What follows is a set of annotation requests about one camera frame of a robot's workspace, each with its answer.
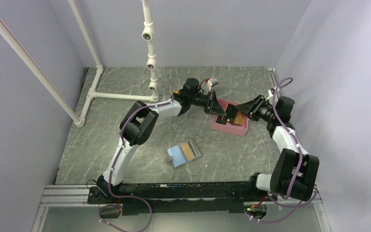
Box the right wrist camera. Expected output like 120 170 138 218
265 88 275 101

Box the orange credit card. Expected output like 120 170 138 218
180 140 202 161

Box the grey leather card holder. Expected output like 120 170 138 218
165 138 203 169

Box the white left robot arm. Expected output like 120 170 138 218
96 78 226 203

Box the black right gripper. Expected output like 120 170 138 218
236 95 277 122

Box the aluminium extrusion frame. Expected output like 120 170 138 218
31 67 332 232

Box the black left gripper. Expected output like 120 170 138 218
190 90 227 117

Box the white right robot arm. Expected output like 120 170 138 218
236 95 319 202

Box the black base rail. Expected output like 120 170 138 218
87 176 267 216

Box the pink plastic card box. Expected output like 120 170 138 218
211 115 249 136

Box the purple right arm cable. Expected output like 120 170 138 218
244 76 319 224

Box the white PVC pipe frame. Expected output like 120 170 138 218
0 0 160 128

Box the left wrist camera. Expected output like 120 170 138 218
204 78 219 91

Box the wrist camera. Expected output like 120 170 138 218
204 78 219 91
265 88 275 101

